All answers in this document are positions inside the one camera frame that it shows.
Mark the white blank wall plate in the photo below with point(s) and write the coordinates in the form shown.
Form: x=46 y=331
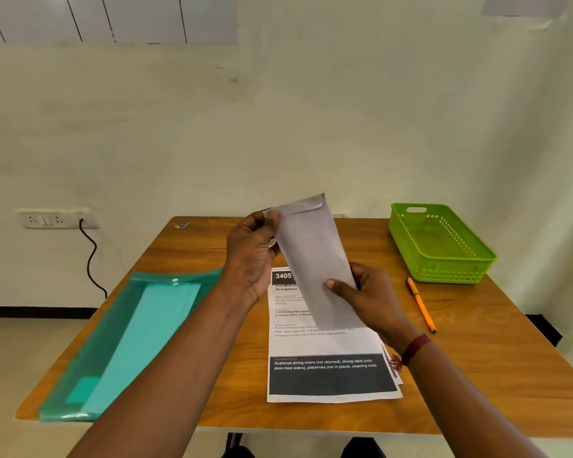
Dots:
x=341 y=214

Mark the person's left hand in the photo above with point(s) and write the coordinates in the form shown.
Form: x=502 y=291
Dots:
x=248 y=262

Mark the printed white paper sheet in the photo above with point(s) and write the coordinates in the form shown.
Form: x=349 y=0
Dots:
x=334 y=376

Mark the person's right forearm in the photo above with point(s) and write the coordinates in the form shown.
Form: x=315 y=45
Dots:
x=472 y=410

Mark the green translucent plastic folder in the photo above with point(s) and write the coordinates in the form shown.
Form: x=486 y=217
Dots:
x=105 y=329

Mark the person's right leg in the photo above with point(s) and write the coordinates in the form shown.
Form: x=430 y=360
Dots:
x=363 y=449

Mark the person's left leg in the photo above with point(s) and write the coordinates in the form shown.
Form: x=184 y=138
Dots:
x=239 y=453

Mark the white wall socket panel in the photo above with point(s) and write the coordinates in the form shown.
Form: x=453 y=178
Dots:
x=45 y=219

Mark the orange pen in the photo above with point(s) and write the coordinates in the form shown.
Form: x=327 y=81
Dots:
x=421 y=305

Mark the person's leg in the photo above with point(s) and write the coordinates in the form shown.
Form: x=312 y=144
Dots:
x=363 y=449
x=239 y=453

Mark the white envelope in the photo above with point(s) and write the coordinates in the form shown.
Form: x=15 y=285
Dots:
x=310 y=252

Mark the small silver foil scrap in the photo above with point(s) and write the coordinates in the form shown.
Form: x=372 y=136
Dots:
x=181 y=225

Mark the green plastic basket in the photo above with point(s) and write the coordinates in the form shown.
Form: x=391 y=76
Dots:
x=439 y=248

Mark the grey metal table leg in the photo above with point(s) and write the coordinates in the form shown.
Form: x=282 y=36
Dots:
x=234 y=440

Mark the black skirting board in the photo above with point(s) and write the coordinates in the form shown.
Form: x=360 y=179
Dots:
x=38 y=312

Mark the person's left forearm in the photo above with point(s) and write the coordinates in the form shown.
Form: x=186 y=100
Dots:
x=172 y=376

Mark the dark red wrist band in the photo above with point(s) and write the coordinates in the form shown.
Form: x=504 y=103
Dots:
x=416 y=348

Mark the person's right hand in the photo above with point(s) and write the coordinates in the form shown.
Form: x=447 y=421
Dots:
x=379 y=305

